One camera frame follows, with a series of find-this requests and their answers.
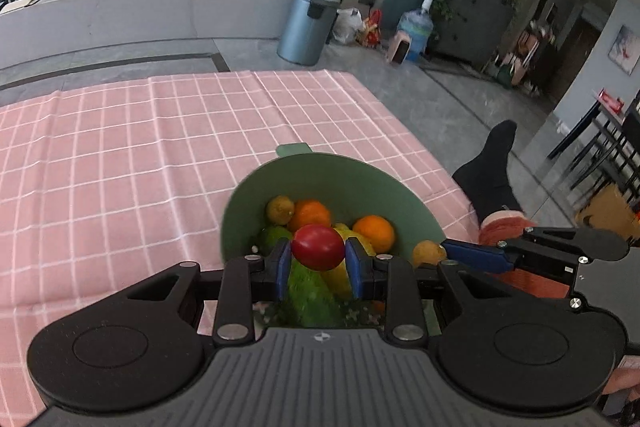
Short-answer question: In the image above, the framed wall picture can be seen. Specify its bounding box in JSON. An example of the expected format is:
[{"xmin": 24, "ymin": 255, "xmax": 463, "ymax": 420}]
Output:
[{"xmin": 607, "ymin": 25, "xmax": 640, "ymax": 75}]

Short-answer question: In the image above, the red tomato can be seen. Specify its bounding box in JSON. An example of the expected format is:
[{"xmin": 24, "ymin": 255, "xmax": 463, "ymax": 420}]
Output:
[{"xmin": 291, "ymin": 224, "xmax": 346, "ymax": 272}]

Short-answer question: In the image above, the person's leg in pink trousers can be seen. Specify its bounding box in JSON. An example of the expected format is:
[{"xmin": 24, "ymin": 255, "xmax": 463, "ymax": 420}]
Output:
[{"xmin": 477, "ymin": 209, "xmax": 571, "ymax": 298}]

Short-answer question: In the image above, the black dining chair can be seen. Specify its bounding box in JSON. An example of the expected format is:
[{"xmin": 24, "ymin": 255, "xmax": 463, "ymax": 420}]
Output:
[{"xmin": 547, "ymin": 87, "xmax": 640, "ymax": 208}]

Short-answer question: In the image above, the red bag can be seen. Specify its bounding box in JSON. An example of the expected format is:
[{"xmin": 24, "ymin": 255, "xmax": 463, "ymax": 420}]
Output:
[{"xmin": 356, "ymin": 9, "xmax": 383, "ymax": 48}]

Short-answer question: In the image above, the cluttered storage rack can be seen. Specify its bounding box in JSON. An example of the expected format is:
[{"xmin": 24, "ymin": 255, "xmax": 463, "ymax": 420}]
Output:
[{"xmin": 492, "ymin": 19, "xmax": 558, "ymax": 98}]

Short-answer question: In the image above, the person's foot in black sock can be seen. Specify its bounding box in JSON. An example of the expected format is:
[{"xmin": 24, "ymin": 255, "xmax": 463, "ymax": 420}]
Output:
[{"xmin": 452, "ymin": 119, "xmax": 523, "ymax": 228}]

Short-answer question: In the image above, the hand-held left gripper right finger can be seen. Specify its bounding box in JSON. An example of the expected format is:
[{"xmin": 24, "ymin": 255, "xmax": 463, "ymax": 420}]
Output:
[{"xmin": 345, "ymin": 238, "xmax": 526, "ymax": 342}]

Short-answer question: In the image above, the white plastic bag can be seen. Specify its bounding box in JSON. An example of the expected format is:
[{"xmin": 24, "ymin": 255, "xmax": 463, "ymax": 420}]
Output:
[{"xmin": 331, "ymin": 8, "xmax": 364, "ymax": 45}]

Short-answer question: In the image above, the large orange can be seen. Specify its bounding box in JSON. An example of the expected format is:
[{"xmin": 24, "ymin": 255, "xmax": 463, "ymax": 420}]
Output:
[
  {"xmin": 352, "ymin": 215, "xmax": 396, "ymax": 255},
  {"xmin": 288, "ymin": 200, "xmax": 332, "ymax": 233}
]

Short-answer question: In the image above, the pink plastic stool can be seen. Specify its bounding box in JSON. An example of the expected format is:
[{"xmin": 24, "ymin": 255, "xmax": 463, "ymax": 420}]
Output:
[{"xmin": 387, "ymin": 32, "xmax": 413, "ymax": 65}]

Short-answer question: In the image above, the green strainer bowl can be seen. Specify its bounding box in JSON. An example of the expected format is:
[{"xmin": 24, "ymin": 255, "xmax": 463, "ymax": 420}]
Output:
[{"xmin": 221, "ymin": 143, "xmax": 443, "ymax": 330}]

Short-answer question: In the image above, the green cucumber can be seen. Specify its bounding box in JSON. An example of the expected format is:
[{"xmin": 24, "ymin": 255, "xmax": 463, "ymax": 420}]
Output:
[{"xmin": 257, "ymin": 226, "xmax": 346, "ymax": 329}]

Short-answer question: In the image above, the small brown round fruit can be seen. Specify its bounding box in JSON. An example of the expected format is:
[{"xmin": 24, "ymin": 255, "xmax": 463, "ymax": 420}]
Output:
[
  {"xmin": 412, "ymin": 240, "xmax": 447, "ymax": 269},
  {"xmin": 265, "ymin": 196, "xmax": 296, "ymax": 225}
]

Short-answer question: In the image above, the wooden stool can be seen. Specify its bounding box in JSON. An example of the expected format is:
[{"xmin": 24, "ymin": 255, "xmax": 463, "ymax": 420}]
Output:
[{"xmin": 575, "ymin": 184, "xmax": 640, "ymax": 238}]

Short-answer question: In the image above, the pink checked tablecloth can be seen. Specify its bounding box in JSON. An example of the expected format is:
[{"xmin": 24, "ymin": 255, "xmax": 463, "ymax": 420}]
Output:
[{"xmin": 0, "ymin": 69, "xmax": 481, "ymax": 427}]

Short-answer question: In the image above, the dark grey cabinet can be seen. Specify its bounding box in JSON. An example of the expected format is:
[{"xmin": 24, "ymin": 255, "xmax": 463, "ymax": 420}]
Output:
[{"xmin": 430, "ymin": 0, "xmax": 516, "ymax": 68}]

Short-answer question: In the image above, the grey pedal trash can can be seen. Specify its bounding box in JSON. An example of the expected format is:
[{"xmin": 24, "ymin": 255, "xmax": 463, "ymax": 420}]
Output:
[{"xmin": 276, "ymin": 0, "xmax": 341, "ymax": 66}]

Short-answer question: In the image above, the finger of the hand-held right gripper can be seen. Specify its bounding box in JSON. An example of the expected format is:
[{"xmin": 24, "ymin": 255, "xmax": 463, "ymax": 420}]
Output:
[{"xmin": 440, "ymin": 237, "xmax": 531, "ymax": 277}]

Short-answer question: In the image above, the blue water jug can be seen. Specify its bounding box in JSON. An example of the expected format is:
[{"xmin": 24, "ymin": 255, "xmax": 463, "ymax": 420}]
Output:
[{"xmin": 397, "ymin": 0, "xmax": 433, "ymax": 62}]

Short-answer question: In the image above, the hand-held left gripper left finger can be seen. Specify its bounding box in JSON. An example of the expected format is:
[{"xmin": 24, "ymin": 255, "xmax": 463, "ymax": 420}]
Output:
[{"xmin": 125, "ymin": 239, "xmax": 293, "ymax": 342}]

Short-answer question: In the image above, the grey stone media console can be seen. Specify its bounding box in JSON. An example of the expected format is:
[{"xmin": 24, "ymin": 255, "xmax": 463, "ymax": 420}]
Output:
[{"xmin": 0, "ymin": 0, "xmax": 296, "ymax": 72}]

